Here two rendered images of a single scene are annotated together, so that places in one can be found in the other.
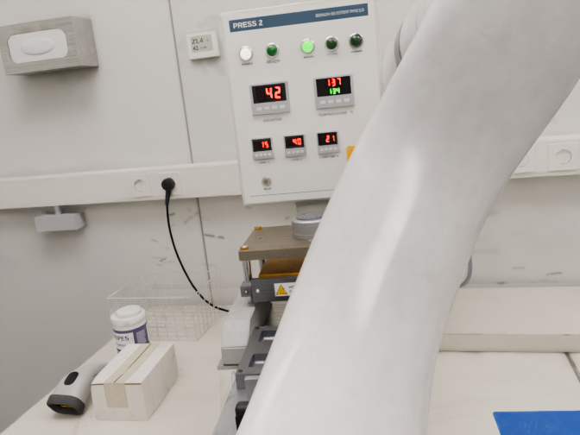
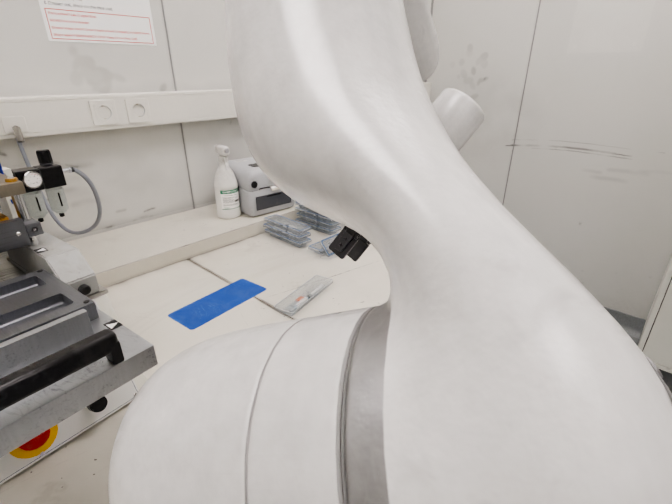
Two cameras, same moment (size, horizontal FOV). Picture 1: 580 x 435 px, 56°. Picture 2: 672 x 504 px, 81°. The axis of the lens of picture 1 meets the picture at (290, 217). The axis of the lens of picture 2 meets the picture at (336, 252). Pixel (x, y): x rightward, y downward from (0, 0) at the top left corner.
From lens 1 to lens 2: 30 cm
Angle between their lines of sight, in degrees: 60
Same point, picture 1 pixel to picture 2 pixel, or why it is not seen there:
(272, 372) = (396, 145)
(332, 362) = (431, 123)
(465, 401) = (140, 318)
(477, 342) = (120, 273)
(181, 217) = not seen: outside the picture
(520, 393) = (177, 294)
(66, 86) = not seen: outside the picture
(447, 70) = not seen: outside the picture
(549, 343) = (175, 255)
